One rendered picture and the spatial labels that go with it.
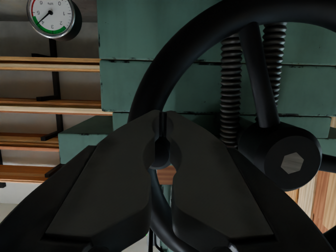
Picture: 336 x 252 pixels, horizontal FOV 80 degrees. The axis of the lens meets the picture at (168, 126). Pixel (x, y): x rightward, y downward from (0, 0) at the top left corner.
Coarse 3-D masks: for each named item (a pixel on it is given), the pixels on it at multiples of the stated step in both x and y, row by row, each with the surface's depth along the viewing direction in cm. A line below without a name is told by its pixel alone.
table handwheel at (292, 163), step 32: (224, 0) 16; (256, 0) 15; (288, 0) 15; (320, 0) 16; (192, 32) 16; (224, 32) 16; (256, 32) 16; (160, 64) 16; (256, 64) 17; (160, 96) 17; (256, 96) 18; (256, 128) 19; (288, 128) 17; (256, 160) 17; (288, 160) 17; (320, 160) 17; (160, 192) 20; (160, 224) 19
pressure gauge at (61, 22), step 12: (36, 0) 26; (48, 0) 26; (60, 0) 26; (36, 12) 27; (60, 12) 27; (72, 12) 26; (48, 24) 27; (60, 24) 27; (72, 24) 27; (48, 36) 27; (60, 36) 27; (72, 36) 29
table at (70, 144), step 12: (84, 120) 49; (96, 120) 49; (108, 120) 49; (60, 132) 37; (72, 132) 37; (84, 132) 37; (96, 132) 37; (108, 132) 38; (60, 144) 37; (72, 144) 37; (84, 144) 37; (324, 144) 38; (60, 156) 37; (72, 156) 37
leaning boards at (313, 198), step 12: (312, 180) 188; (324, 180) 176; (288, 192) 229; (300, 192) 212; (312, 192) 189; (324, 192) 176; (300, 204) 212; (312, 204) 191; (324, 204) 176; (312, 216) 193; (324, 216) 172; (324, 228) 180
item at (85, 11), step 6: (72, 0) 33; (78, 0) 33; (84, 0) 33; (90, 0) 33; (78, 6) 35; (84, 6) 35; (90, 6) 35; (96, 6) 35; (84, 12) 38; (90, 12) 38; (96, 12) 38
